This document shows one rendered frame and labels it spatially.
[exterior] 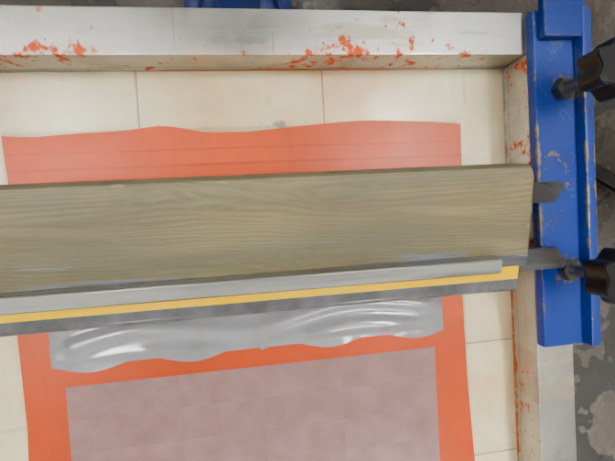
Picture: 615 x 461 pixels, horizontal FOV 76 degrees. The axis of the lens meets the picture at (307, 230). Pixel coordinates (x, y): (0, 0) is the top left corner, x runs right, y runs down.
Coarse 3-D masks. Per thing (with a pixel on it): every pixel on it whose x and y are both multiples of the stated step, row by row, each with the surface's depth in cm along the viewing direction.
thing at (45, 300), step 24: (384, 264) 27; (408, 264) 27; (432, 264) 27; (456, 264) 27; (480, 264) 27; (72, 288) 25; (96, 288) 24; (120, 288) 24; (144, 288) 24; (168, 288) 24; (192, 288) 25; (216, 288) 25; (240, 288) 25; (264, 288) 25; (288, 288) 26; (312, 288) 26; (0, 312) 23; (24, 312) 24
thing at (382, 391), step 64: (320, 128) 37; (384, 128) 38; (448, 128) 38; (448, 320) 39; (320, 384) 37; (384, 384) 38; (448, 384) 39; (320, 448) 37; (384, 448) 38; (448, 448) 39
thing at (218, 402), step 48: (48, 144) 33; (96, 144) 34; (144, 144) 34; (192, 144) 35; (240, 144) 36; (48, 336) 34; (48, 384) 34; (96, 384) 34; (144, 384) 35; (192, 384) 36; (240, 384) 36; (48, 432) 34; (96, 432) 35; (144, 432) 35; (192, 432) 36; (240, 432) 36
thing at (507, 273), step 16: (512, 272) 31; (320, 288) 28; (336, 288) 29; (352, 288) 29; (368, 288) 29; (384, 288) 29; (400, 288) 29; (144, 304) 27; (160, 304) 27; (176, 304) 27; (192, 304) 27; (208, 304) 27; (0, 320) 26; (16, 320) 26; (32, 320) 26
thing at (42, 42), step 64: (0, 64) 31; (64, 64) 32; (128, 64) 33; (192, 64) 33; (256, 64) 34; (320, 64) 35; (384, 64) 36; (448, 64) 37; (512, 64) 37; (512, 128) 38; (512, 320) 40; (576, 448) 37
